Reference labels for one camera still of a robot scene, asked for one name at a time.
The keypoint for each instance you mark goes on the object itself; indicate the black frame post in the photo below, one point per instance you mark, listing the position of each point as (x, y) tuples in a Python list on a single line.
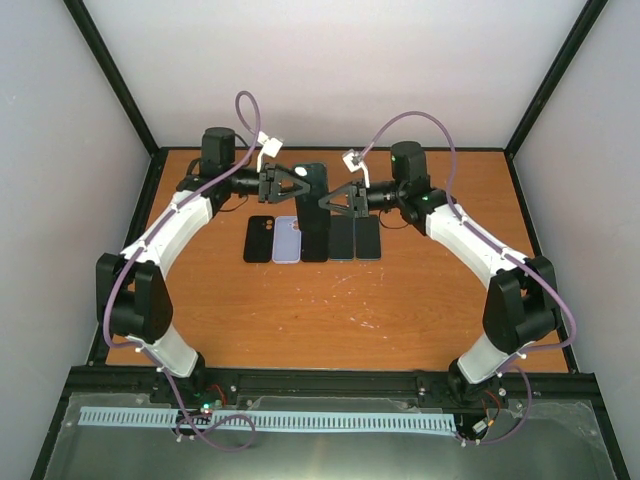
[(571, 45), (87, 27)]

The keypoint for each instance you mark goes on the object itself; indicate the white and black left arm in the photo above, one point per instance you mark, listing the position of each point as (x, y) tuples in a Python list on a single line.
[(133, 302)]

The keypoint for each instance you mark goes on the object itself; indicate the teal phone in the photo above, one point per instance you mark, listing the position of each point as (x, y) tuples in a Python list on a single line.
[(341, 238)]

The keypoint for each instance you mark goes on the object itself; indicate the light blue cable duct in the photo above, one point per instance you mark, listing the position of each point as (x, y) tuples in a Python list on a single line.
[(280, 421)]

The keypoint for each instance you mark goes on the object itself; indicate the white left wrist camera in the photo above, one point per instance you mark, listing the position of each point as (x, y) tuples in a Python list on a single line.
[(270, 147)]

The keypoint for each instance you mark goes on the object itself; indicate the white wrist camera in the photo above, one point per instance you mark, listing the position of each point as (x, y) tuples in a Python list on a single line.
[(354, 161), (270, 147)]

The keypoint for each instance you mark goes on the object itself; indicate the lilac phone case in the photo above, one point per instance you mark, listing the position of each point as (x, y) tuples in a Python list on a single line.
[(287, 240)]

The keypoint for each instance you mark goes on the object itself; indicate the black right frame post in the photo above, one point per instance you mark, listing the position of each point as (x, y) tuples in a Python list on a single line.
[(571, 45)]

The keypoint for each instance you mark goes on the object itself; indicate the phone with lilac case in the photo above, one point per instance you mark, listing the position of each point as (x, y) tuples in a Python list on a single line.
[(367, 238)]

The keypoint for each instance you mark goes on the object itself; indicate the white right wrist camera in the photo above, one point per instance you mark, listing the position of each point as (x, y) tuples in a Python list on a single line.
[(354, 161)]

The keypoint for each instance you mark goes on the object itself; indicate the black phone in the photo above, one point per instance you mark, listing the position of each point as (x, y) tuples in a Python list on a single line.
[(311, 217)]

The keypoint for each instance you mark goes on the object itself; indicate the black phone case with ring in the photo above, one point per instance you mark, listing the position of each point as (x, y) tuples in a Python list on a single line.
[(315, 246)]

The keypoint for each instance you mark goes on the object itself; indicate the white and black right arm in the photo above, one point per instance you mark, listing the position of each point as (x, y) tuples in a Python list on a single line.
[(521, 307)]

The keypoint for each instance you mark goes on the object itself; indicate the black frame rail base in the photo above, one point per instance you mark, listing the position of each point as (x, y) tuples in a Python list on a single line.
[(424, 389)]

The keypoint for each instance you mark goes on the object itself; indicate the black left frame post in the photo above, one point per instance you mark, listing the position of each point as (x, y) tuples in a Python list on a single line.
[(87, 27)]

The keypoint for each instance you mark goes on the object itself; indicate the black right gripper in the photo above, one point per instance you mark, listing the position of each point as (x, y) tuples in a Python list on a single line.
[(361, 209)]

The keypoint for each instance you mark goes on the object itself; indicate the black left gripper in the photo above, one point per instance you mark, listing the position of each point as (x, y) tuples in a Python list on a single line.
[(269, 189)]

